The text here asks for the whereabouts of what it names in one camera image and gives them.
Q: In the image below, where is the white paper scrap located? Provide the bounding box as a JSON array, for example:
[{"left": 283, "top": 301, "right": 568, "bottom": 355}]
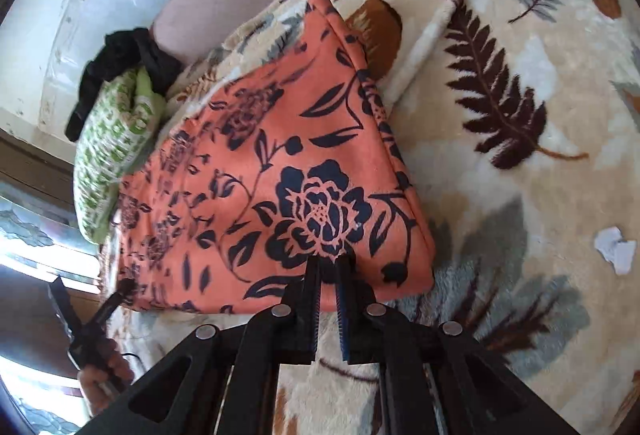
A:
[{"left": 593, "top": 227, "right": 637, "bottom": 276}]

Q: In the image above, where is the stained glass window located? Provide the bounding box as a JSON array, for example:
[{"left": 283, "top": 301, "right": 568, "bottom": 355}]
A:
[{"left": 1, "top": 181, "right": 100, "bottom": 434}]

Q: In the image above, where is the black cloth on pillow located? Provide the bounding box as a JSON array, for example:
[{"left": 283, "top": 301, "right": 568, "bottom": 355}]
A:
[{"left": 64, "top": 28, "right": 182, "bottom": 142}]

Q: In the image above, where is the left hand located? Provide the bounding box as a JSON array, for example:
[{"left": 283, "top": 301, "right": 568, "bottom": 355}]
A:
[{"left": 77, "top": 339, "right": 134, "bottom": 417}]

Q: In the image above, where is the orange floral garment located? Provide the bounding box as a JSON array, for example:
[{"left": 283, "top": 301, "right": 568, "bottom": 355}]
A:
[{"left": 118, "top": 0, "right": 435, "bottom": 314}]

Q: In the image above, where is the beige leaf-print plush blanket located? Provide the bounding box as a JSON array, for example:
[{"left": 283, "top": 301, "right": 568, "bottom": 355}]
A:
[{"left": 98, "top": 0, "right": 640, "bottom": 435}]

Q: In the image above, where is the green white checkered pillow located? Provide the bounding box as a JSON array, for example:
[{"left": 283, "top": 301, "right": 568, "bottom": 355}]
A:
[{"left": 73, "top": 66, "right": 166, "bottom": 244}]

